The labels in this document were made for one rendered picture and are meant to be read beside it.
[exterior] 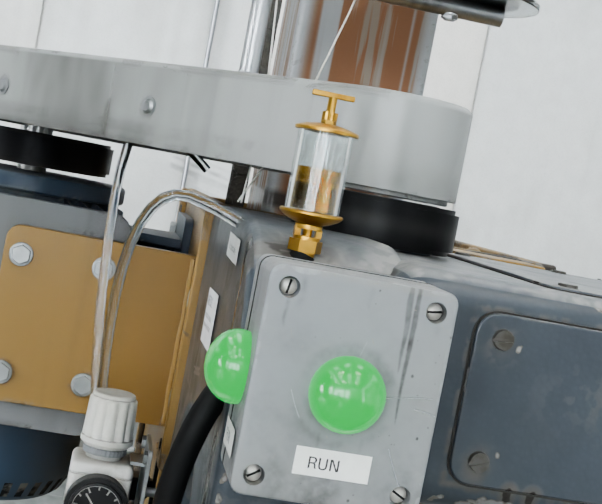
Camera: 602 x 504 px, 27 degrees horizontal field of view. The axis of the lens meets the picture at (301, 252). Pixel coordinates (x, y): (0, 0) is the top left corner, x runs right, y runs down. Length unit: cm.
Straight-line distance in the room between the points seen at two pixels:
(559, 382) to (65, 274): 44
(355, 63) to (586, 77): 509
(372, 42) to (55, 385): 38
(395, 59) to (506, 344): 52
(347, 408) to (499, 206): 551
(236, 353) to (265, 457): 4
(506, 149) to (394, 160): 532
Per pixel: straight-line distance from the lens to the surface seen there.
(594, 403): 57
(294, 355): 48
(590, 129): 611
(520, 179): 599
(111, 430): 74
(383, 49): 104
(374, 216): 64
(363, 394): 47
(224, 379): 49
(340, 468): 49
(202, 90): 73
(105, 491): 73
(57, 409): 91
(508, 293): 55
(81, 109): 82
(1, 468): 97
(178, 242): 100
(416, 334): 49
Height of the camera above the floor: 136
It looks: 3 degrees down
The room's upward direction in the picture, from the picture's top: 11 degrees clockwise
